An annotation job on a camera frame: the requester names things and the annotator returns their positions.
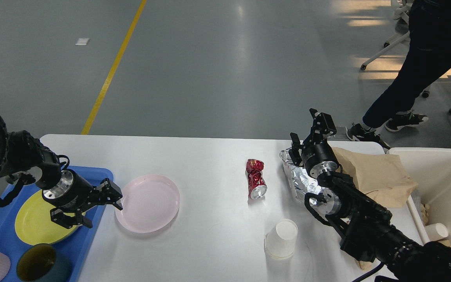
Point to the paper cup in bin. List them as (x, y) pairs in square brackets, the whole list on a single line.
[(436, 232)]

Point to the yellow plate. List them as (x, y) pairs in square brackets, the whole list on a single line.
[(33, 224)]

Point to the brown paper bag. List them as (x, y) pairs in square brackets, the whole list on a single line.
[(382, 178)]

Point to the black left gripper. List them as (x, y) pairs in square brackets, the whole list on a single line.
[(68, 192)]

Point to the crushed red soda can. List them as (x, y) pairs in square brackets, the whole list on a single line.
[(256, 183)]

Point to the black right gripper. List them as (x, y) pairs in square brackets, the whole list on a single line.
[(317, 158)]

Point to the white plastic bin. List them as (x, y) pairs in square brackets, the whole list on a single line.
[(431, 169)]

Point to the floor outlet plate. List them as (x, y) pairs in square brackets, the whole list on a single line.
[(341, 133)]

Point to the dark teal mug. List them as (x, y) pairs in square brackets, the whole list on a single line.
[(43, 263)]

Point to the person in black trousers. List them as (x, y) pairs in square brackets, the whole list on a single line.
[(428, 58)]

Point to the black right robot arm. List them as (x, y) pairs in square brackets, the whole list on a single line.
[(363, 224)]

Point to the white paper cup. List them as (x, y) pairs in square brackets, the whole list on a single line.
[(280, 241)]

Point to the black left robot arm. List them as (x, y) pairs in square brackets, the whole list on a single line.
[(25, 160)]

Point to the crumpled aluminium foil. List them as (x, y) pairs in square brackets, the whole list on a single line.
[(300, 183)]

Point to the pink plate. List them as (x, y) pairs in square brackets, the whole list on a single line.
[(149, 202)]

